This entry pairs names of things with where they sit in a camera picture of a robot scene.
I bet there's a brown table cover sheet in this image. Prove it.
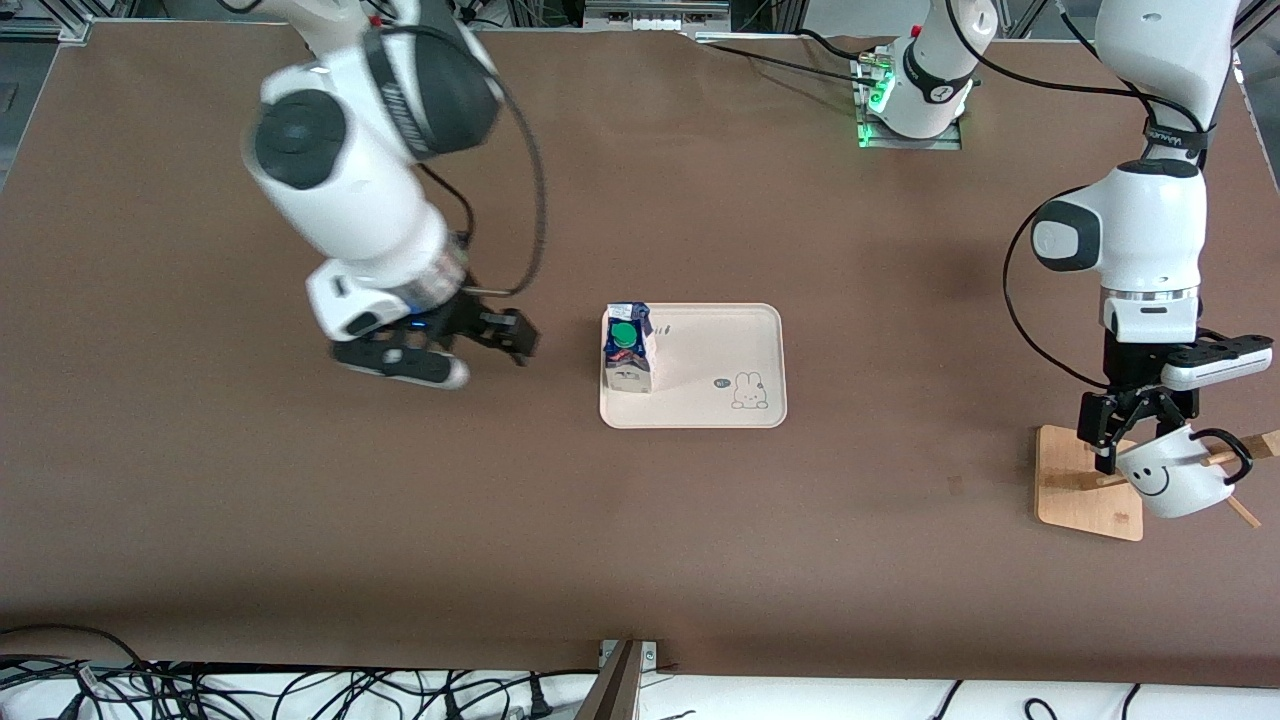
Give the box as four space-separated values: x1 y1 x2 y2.
0 20 1280 691

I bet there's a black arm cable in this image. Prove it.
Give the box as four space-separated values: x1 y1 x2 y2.
418 25 549 297
940 0 1216 391

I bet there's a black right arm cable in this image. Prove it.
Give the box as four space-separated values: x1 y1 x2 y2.
418 25 549 297

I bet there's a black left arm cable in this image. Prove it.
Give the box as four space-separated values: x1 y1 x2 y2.
940 0 1216 391

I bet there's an aluminium frame profile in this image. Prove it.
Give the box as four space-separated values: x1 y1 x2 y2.
0 20 93 44
1232 0 1280 69

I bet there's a cream rabbit print tray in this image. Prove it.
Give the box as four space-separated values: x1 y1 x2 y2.
599 303 788 430

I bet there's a blue white milk carton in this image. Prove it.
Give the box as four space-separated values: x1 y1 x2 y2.
602 302 656 396

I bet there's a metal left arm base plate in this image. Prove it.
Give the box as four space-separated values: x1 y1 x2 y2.
857 60 964 151

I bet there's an aluminium frame crossbar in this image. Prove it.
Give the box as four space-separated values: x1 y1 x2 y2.
585 0 731 31

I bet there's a tangled black cable bundle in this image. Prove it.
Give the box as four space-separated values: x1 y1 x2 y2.
0 625 601 720

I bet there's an aluminium camera post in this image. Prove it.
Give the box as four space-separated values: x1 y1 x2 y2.
575 640 646 720

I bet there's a white smiley face mug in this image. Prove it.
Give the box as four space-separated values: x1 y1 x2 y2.
1115 425 1253 519

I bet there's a wooden mug tree stand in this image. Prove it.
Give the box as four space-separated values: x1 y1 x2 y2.
1035 425 1280 543

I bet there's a long black table cable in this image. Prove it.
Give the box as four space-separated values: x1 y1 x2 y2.
690 38 883 87

